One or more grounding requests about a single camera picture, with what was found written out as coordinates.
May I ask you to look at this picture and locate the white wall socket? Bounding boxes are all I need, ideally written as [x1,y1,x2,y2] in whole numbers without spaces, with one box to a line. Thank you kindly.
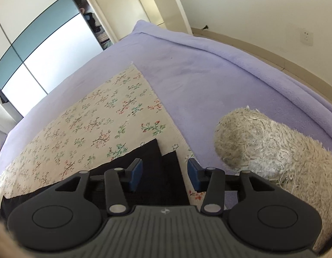
[298,28,314,47]

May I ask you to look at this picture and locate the beige fluffy plush toy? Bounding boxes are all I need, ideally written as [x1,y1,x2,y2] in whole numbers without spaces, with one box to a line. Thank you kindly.
[213,106,332,256]

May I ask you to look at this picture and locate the purple blanket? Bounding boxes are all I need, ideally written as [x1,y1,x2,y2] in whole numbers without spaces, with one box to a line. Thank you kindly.
[0,20,332,210]

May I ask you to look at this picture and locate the cream door with silver handle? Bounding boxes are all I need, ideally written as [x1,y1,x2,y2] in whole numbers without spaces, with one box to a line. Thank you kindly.
[128,0,167,27]

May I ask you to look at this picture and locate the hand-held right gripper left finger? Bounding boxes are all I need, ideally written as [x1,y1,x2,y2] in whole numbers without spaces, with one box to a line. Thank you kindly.
[56,158,144,216]

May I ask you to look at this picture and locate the floral print cloth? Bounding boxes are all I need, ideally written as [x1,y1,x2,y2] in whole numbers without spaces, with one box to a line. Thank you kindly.
[0,64,207,213]

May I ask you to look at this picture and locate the black pants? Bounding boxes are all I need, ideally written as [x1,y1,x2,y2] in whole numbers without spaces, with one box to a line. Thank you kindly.
[0,138,191,221]

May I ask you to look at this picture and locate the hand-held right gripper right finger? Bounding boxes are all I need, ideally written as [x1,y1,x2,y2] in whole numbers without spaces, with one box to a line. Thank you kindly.
[188,158,275,216]

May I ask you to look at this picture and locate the white and teal sliding wardrobe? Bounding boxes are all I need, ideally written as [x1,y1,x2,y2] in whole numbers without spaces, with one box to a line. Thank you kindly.
[0,0,105,117]

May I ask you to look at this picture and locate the clothes on wardrobe shelves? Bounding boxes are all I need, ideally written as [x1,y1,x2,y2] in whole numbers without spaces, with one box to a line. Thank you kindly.
[79,1,114,49]

